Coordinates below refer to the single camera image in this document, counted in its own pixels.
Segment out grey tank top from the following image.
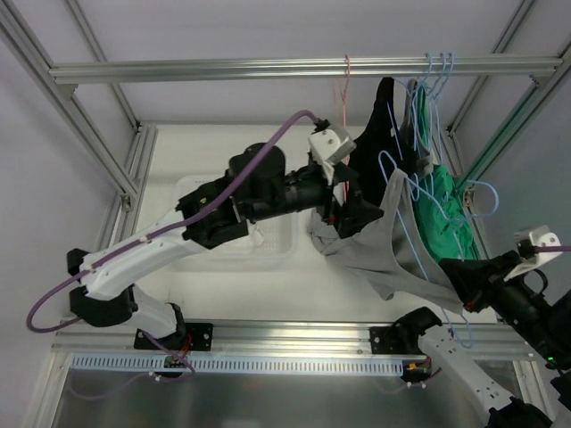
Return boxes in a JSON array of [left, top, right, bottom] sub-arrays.
[[308, 169, 463, 315]]

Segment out pink hanger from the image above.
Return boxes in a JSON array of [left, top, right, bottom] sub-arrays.
[[333, 54, 352, 127]]

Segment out white tank top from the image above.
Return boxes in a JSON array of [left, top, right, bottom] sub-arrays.
[[249, 224, 264, 248]]

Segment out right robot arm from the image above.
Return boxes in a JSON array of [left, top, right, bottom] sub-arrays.
[[385, 246, 570, 427]]

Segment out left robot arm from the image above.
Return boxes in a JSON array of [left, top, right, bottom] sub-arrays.
[[67, 143, 384, 349]]

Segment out black tank top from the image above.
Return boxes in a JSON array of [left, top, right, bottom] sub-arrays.
[[349, 78, 418, 206]]

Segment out green tank top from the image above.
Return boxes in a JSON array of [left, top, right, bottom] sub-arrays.
[[410, 86, 476, 264]]

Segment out blue hanger with green top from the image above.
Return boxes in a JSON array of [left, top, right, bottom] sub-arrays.
[[410, 53, 449, 196]]

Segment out blue hanger with black top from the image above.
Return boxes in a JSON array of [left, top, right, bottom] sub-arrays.
[[388, 77, 434, 189]]

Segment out white plastic basket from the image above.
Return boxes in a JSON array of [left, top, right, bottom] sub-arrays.
[[171, 176, 299, 273]]

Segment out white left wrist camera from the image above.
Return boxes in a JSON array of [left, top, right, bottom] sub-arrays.
[[308, 119, 356, 166]]

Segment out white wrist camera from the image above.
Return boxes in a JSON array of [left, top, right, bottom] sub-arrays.
[[504, 226, 563, 282], [308, 119, 356, 166]]

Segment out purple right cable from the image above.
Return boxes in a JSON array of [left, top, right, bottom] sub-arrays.
[[528, 243, 571, 255]]

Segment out purple cable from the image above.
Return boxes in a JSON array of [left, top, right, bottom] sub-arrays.
[[25, 109, 322, 333], [528, 243, 571, 255]]

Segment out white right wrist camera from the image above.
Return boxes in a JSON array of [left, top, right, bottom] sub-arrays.
[[504, 226, 563, 282]]

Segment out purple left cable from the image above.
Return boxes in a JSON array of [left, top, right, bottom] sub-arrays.
[[25, 109, 322, 333]]

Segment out aluminium front rail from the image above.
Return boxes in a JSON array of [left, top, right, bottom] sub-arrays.
[[52, 320, 539, 361]]

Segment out aluminium hanging rail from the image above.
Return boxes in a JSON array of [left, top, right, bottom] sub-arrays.
[[49, 53, 563, 85]]

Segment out white slotted cable duct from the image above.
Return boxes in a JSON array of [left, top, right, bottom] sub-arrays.
[[70, 353, 404, 377]]

